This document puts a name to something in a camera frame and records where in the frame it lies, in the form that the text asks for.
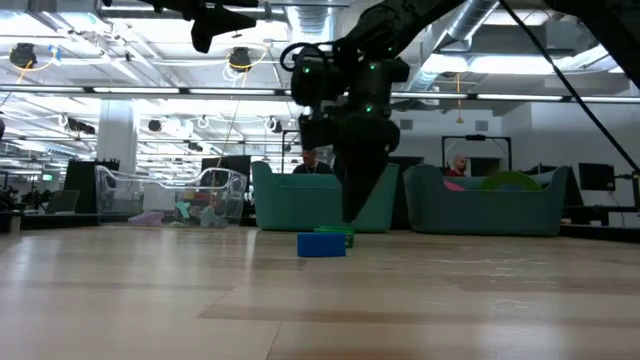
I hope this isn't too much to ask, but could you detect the black background monitor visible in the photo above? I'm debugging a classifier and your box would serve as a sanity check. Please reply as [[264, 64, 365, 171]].
[[578, 162, 617, 192]]

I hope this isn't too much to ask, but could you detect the yellow hanging cord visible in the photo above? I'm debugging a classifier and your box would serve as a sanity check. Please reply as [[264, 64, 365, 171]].
[[454, 72, 465, 125]]

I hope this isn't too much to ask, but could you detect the black background screen panel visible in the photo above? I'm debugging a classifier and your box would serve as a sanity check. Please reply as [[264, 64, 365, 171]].
[[201, 155, 252, 177], [63, 158, 121, 216]]

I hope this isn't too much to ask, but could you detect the light blue staple remover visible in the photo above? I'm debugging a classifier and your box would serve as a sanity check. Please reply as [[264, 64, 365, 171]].
[[199, 205, 225, 229]]

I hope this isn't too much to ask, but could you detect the silver slanted ventilation duct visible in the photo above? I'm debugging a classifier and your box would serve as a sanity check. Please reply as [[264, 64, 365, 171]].
[[399, 0, 502, 96]]

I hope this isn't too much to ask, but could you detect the green tape roll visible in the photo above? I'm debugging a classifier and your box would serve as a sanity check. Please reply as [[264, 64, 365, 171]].
[[479, 170, 543, 192]]

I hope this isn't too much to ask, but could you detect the person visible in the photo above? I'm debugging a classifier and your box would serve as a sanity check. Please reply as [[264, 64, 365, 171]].
[[446, 154, 469, 178], [292, 148, 334, 176]]

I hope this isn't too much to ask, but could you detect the small blue stapler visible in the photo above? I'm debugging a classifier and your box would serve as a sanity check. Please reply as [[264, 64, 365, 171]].
[[296, 232, 347, 259]]

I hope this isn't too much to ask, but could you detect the light teal plastic bin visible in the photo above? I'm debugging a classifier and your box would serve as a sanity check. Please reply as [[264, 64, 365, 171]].
[[251, 160, 400, 234]]

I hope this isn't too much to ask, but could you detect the clear plastic bin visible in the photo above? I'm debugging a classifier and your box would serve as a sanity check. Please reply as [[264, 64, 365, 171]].
[[94, 165, 250, 226]]

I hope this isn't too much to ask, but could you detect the black ceiling cable reel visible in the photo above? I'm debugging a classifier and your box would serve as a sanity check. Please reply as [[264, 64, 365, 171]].
[[8, 42, 39, 70], [228, 46, 254, 74]]

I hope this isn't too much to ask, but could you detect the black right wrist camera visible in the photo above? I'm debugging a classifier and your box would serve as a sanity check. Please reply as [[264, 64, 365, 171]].
[[298, 113, 342, 151]]

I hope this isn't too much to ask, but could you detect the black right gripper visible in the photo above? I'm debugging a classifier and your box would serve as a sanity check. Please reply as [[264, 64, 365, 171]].
[[338, 106, 402, 224]]

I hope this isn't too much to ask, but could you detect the small green stapler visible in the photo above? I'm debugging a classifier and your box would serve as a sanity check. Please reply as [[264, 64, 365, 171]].
[[313, 225, 356, 250]]

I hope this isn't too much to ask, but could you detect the dark teal plastic bin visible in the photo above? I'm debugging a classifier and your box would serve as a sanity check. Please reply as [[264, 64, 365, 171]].
[[403, 164, 572, 238]]

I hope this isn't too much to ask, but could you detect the black background workbench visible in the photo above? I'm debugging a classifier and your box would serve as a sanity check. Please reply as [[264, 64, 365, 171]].
[[562, 169, 640, 244]]

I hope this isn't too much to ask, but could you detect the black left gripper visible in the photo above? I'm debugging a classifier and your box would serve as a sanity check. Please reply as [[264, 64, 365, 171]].
[[101, 0, 258, 54]]

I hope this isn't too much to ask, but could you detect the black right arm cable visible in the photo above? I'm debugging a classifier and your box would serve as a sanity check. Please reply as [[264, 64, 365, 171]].
[[499, 0, 640, 174]]

